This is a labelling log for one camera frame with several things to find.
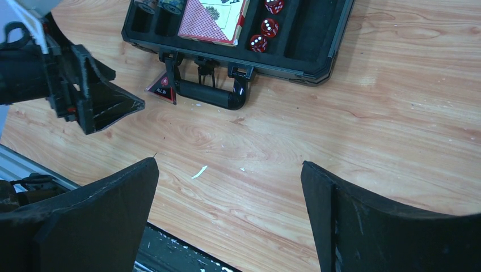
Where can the red dice in case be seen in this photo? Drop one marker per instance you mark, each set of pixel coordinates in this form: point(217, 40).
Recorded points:
point(269, 28)

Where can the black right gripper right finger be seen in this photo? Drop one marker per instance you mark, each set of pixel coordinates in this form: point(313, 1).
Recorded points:
point(355, 229)

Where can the brown poker chip stack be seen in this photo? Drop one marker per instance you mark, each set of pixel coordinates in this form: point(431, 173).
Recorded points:
point(147, 6)

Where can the black triangular all-in button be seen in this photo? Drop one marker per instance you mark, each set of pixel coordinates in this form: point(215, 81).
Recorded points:
point(162, 88)

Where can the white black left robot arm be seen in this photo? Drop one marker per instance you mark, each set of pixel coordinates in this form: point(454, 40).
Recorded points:
point(78, 87)

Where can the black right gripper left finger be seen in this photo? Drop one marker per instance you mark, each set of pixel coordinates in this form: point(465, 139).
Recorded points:
point(97, 227)

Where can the red playing card deck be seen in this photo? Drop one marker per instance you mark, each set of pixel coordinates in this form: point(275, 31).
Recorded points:
point(218, 22)

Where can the dark green poker chip stack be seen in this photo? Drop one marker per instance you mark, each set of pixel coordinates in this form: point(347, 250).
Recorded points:
point(172, 6)

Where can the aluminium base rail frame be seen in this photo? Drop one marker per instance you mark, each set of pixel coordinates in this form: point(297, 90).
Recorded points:
point(158, 251)

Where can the black poker set case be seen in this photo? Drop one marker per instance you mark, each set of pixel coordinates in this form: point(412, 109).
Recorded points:
point(303, 52)

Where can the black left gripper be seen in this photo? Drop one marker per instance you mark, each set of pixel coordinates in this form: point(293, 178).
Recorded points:
point(77, 86)

